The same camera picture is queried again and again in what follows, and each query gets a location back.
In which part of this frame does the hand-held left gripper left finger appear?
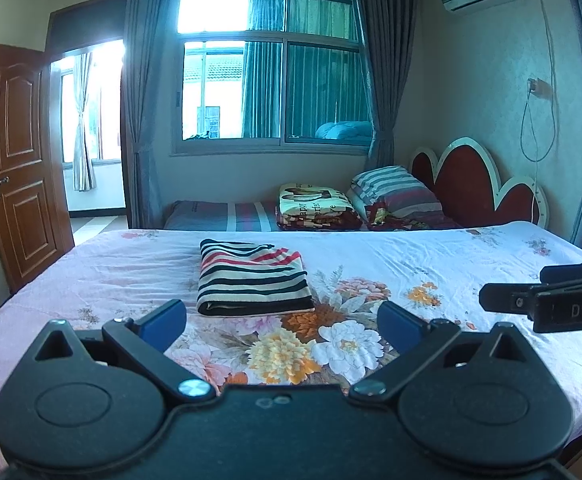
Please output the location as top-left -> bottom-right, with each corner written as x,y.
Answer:
33,299 -> 218,401

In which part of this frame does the red scalloped headboard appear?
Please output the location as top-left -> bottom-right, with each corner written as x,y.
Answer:
410,135 -> 550,231

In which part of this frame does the teal curtain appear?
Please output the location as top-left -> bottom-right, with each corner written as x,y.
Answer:
241,0 -> 372,138

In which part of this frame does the dark wall cable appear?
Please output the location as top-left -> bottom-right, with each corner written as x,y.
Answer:
520,0 -> 559,163

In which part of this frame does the striped pillow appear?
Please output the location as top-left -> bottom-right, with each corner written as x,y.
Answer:
348,165 -> 444,221

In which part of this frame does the folded blue quilt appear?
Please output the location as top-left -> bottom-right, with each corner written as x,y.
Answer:
315,121 -> 374,140

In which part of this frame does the grey curtain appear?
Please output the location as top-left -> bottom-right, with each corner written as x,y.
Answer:
121,0 -> 180,231
346,0 -> 422,173

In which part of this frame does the striped knit sweater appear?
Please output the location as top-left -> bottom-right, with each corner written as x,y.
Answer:
196,239 -> 316,318

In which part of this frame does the striped mattress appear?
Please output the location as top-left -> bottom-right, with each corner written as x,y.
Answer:
163,200 -> 282,232

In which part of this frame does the dark red printed cloth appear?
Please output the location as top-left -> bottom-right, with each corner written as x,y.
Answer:
363,202 -> 464,232

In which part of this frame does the white cable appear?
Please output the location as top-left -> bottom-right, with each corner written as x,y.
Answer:
531,160 -> 546,223

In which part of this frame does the bed with floral sheet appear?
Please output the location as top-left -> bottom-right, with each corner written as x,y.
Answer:
0,222 -> 582,461

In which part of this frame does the white sheer curtain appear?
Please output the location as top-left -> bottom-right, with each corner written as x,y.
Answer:
72,52 -> 96,192

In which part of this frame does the brown wooden door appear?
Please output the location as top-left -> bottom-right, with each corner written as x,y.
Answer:
0,42 -> 76,295

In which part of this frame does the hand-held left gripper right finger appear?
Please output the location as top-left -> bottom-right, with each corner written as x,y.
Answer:
349,301 -> 532,403

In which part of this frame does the sliding window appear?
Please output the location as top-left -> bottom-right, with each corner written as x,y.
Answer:
170,0 -> 379,157

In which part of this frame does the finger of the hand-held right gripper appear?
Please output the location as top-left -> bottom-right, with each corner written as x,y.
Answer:
480,274 -> 582,318
540,260 -> 582,286

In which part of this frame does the wall socket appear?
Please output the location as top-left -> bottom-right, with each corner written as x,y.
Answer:
527,77 -> 554,98

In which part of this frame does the folded printed blanket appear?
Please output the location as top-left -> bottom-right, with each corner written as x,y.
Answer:
277,182 -> 364,232

